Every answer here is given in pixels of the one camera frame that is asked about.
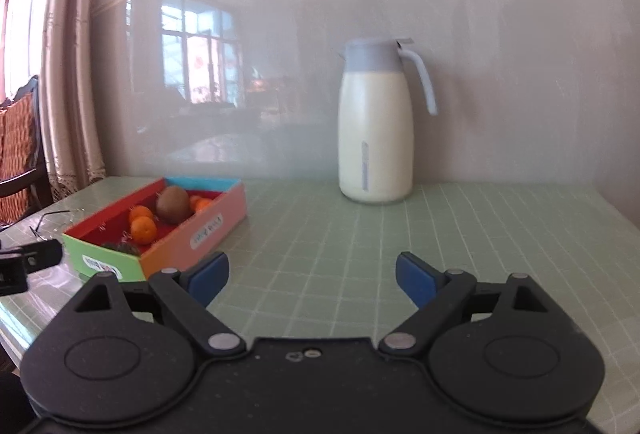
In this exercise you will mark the brown kiwi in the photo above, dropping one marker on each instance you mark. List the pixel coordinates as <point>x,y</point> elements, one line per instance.
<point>173,205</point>

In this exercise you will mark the white thermos jug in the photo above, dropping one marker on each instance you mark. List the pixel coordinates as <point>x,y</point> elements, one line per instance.
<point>375,128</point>

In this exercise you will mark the orange mandarin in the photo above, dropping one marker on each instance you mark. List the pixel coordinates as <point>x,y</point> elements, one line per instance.
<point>201,204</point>
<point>139,211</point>
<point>143,230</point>

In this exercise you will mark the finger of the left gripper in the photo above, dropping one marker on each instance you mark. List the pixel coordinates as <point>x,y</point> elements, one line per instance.
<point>31,257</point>

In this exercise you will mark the wooden sofa with orange cushions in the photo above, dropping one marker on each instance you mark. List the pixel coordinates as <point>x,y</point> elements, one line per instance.
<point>25,185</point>

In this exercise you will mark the dark wrinkled passion fruit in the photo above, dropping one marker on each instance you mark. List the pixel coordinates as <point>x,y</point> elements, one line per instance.
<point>122,247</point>

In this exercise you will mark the colourful cardboard box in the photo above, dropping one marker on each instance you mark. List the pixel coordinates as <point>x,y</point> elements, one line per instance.
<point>176,246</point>

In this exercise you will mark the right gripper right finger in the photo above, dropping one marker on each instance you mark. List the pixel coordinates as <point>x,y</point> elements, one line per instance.
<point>447,299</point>

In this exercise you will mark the beige curtain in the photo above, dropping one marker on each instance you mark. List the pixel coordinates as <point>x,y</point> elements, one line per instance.
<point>50,40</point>

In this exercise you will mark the thin-framed eyeglasses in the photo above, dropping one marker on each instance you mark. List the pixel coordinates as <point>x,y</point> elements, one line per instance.
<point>52,224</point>

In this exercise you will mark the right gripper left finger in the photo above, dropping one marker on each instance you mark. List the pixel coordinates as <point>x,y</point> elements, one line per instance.
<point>164,316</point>

